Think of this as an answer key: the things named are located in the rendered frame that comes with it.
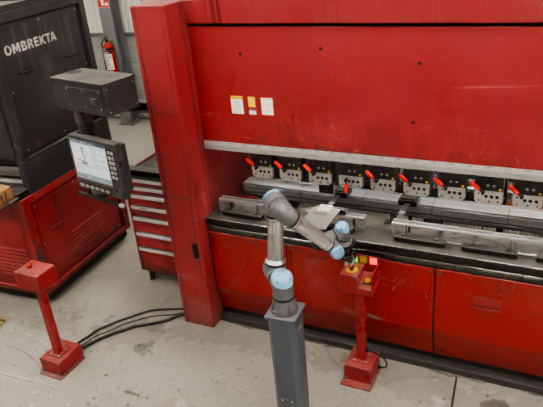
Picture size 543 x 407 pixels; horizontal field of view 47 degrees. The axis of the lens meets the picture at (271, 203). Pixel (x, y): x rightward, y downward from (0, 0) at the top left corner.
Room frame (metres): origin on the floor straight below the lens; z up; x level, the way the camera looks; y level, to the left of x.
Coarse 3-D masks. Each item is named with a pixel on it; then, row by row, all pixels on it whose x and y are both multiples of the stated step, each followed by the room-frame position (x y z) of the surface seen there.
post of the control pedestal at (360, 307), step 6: (360, 300) 3.08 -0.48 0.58; (360, 306) 3.08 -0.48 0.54; (360, 312) 3.08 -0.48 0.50; (360, 318) 3.08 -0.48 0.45; (360, 324) 3.08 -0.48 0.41; (366, 324) 3.11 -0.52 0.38; (360, 330) 3.08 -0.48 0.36; (366, 330) 3.11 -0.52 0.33; (360, 336) 3.08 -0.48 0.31; (366, 336) 3.11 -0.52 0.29; (360, 342) 3.08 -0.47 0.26; (366, 342) 3.11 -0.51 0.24; (360, 348) 3.08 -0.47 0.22; (360, 354) 3.08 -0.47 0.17; (366, 354) 3.10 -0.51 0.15
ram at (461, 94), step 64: (256, 64) 3.69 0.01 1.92; (320, 64) 3.50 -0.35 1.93; (384, 64) 3.32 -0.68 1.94; (448, 64) 3.16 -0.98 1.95; (512, 64) 3.01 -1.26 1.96; (256, 128) 3.71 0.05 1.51; (320, 128) 3.51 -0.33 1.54; (384, 128) 3.32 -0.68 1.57; (448, 128) 3.15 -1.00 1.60; (512, 128) 3.00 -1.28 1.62
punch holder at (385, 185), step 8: (376, 168) 3.35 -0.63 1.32; (384, 168) 3.32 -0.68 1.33; (392, 168) 3.30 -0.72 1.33; (376, 176) 3.35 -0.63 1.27; (384, 176) 3.32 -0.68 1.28; (392, 176) 3.30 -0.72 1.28; (376, 184) 3.34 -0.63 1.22; (384, 184) 3.33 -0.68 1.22; (392, 184) 3.30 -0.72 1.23; (392, 192) 3.30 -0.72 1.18
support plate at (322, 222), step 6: (312, 210) 3.52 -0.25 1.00; (330, 210) 3.49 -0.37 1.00; (336, 210) 3.48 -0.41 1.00; (306, 216) 3.43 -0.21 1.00; (312, 216) 3.43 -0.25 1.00; (318, 216) 3.42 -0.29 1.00; (324, 216) 3.41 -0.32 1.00; (330, 216) 3.40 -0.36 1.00; (312, 222) 3.35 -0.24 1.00; (318, 222) 3.34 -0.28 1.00; (324, 222) 3.34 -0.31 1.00; (330, 222) 3.34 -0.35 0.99; (318, 228) 3.27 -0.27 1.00; (324, 228) 3.26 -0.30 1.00
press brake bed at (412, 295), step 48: (240, 240) 3.69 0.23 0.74; (288, 240) 3.52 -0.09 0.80; (240, 288) 3.71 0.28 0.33; (336, 288) 3.37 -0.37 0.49; (384, 288) 3.21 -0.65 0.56; (432, 288) 3.07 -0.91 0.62; (480, 288) 2.95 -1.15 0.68; (528, 288) 2.83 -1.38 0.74; (336, 336) 3.44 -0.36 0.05; (384, 336) 3.25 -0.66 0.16; (432, 336) 3.09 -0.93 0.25; (480, 336) 2.94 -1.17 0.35; (528, 336) 2.81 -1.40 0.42; (528, 384) 2.81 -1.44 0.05
